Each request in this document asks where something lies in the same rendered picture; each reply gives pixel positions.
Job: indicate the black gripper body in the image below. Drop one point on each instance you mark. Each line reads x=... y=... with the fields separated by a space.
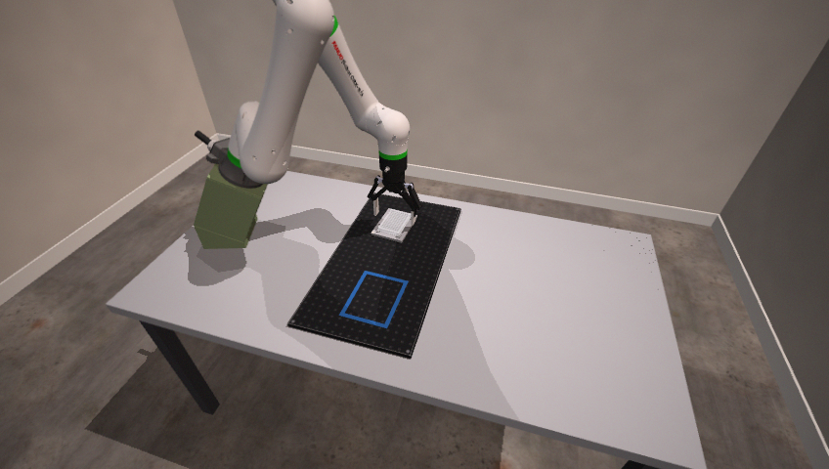
x=393 y=180

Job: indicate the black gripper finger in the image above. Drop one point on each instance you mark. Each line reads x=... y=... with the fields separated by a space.
x=411 y=198
x=375 y=197

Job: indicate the blue rectangular tape outline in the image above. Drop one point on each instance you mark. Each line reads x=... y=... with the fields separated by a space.
x=385 y=325

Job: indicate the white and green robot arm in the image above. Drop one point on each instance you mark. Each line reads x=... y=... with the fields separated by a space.
x=306 y=34

